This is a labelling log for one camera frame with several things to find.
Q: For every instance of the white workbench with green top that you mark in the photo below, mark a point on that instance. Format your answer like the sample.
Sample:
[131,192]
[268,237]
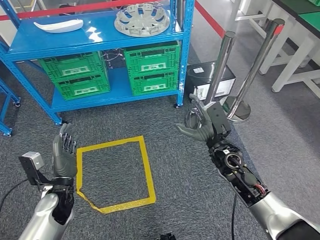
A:
[290,56]

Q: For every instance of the blue metal shelf rack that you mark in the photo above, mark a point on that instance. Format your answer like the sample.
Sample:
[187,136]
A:
[100,43]

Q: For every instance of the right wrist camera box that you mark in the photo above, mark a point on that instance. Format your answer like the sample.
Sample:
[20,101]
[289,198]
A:
[219,119]

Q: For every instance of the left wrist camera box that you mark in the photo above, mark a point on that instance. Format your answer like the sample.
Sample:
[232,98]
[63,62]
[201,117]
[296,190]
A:
[29,165]

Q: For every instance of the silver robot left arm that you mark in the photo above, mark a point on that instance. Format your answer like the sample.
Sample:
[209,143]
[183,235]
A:
[42,215]

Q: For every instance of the white curved plastic part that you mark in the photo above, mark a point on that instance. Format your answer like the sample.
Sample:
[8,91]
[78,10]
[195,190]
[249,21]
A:
[59,26]

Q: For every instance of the white table frame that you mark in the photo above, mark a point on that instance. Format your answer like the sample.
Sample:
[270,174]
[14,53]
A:
[246,10]

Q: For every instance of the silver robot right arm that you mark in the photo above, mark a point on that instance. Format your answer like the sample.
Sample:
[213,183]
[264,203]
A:
[272,215]

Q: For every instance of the silver plastic wheel hubcap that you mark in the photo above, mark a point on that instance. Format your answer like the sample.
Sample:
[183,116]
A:
[141,20]

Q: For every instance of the chrome stanchion with red band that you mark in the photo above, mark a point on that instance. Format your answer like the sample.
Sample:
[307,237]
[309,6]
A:
[257,63]

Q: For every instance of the black box with white label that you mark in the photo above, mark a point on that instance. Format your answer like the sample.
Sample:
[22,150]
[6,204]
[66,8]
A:
[200,78]

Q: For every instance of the dark stanchion post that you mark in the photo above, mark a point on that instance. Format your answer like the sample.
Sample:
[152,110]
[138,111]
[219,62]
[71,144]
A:
[181,11]

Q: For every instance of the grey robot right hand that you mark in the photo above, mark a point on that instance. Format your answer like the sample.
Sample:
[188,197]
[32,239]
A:
[202,134]

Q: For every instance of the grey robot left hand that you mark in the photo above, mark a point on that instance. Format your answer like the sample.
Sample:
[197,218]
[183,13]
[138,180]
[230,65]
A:
[63,165]

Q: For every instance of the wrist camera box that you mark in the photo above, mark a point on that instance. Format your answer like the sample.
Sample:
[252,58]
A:
[29,165]
[219,119]

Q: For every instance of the yellow floor tape square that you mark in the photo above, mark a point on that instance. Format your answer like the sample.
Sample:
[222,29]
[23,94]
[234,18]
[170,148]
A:
[149,172]

